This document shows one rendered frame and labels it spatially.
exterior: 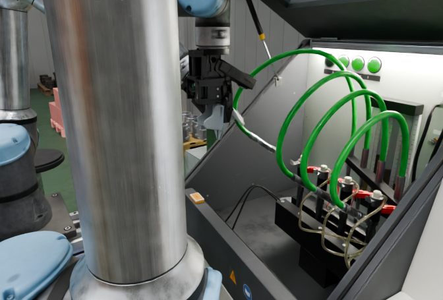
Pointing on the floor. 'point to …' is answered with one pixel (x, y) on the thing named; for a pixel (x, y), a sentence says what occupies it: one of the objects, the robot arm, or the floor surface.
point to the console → (428, 258)
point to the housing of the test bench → (394, 40)
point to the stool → (46, 163)
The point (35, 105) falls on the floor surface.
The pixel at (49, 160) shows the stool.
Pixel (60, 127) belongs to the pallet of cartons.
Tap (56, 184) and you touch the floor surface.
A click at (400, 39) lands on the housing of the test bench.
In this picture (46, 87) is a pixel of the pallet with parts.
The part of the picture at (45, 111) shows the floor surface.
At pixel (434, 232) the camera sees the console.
